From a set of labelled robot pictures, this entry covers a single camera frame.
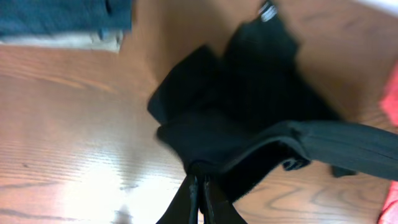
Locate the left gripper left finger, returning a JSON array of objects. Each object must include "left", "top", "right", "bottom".
[{"left": 157, "top": 175, "right": 199, "bottom": 224}]

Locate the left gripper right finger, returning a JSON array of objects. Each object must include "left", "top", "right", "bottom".
[{"left": 203, "top": 177, "right": 247, "bottom": 224}]

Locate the black t-shirt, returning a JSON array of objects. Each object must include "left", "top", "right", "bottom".
[{"left": 147, "top": 1, "right": 397, "bottom": 202}]

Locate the folded beige garment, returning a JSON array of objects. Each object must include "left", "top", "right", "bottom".
[{"left": 1, "top": 30, "right": 124, "bottom": 52}]

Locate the red t-shirt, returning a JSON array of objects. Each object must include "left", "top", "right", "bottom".
[{"left": 377, "top": 63, "right": 397, "bottom": 224}]

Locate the folded navy blue garment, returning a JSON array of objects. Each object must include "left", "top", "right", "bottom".
[{"left": 1, "top": 0, "right": 132, "bottom": 36}]

